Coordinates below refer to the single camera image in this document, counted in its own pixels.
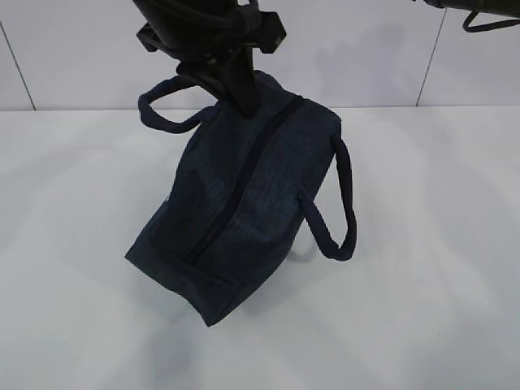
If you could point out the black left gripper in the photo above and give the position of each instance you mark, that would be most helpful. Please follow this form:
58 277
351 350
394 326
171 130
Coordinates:
197 31

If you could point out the navy blue fabric lunch bag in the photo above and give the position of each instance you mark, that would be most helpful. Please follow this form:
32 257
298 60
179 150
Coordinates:
242 189

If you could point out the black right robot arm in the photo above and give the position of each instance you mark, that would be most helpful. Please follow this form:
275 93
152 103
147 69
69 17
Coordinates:
496 7

